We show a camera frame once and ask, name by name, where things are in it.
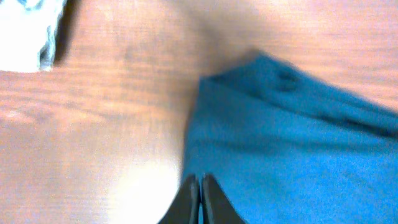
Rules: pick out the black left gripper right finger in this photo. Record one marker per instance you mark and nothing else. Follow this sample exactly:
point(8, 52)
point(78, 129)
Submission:
point(217, 209)

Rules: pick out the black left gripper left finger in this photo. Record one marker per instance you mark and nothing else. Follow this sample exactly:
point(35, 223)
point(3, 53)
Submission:
point(185, 206)

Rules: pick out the navy blue shorts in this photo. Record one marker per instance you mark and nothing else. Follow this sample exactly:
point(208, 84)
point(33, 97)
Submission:
point(287, 148)

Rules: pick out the folded khaki shorts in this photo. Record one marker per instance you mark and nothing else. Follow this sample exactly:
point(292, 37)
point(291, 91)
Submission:
point(29, 34)

